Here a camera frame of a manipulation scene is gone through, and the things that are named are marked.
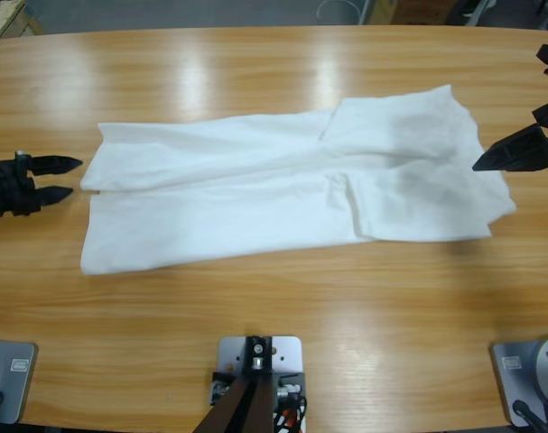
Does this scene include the white mount block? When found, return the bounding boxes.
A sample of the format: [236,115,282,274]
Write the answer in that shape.
[209,334,309,433]

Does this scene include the grey metal stand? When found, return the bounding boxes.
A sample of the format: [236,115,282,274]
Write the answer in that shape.
[461,0,496,26]

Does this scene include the light brown cardboard box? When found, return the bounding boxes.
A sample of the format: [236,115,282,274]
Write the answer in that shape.
[367,0,399,24]

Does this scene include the white T-shirt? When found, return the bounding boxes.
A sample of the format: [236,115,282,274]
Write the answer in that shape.
[79,83,518,276]

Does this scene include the dark grey chair base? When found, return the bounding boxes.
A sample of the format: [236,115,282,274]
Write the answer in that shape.
[533,0,548,32]

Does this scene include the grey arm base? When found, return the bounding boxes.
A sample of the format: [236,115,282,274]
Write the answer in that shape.
[488,334,548,428]
[0,340,39,426]

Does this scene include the dark post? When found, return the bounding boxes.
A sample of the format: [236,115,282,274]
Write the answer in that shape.
[196,334,274,433]

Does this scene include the dark brown cardboard box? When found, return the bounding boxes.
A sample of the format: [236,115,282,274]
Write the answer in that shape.
[393,0,450,24]

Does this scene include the white cable loop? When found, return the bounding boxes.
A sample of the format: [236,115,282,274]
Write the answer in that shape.
[317,0,369,24]

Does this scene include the light wooden pallet stack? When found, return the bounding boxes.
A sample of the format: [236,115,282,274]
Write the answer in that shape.
[0,0,43,41]

